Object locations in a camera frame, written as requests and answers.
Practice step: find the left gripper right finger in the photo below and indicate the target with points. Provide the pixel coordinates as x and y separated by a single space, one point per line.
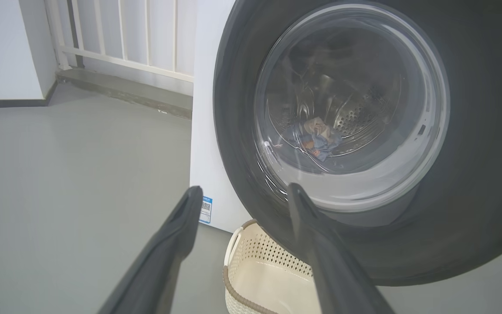
334 266

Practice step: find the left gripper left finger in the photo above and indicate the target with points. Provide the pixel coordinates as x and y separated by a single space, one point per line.
159 261

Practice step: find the blue printed garment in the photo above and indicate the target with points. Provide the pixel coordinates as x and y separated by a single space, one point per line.
320 141

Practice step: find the black round washer door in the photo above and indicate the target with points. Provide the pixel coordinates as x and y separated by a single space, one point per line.
486 174

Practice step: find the white front-load washing machine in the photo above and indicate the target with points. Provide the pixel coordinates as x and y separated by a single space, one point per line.
209 131

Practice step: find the washing machine drum opening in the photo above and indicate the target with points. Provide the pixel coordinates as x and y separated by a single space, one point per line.
355 104

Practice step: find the cream perforated laundry basket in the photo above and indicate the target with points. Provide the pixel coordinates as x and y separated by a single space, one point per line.
268 283

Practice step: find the blue energy label sticker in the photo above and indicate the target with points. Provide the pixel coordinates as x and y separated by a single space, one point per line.
205 210

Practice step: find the white metal railing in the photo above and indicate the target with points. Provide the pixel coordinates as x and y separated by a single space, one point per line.
124 63

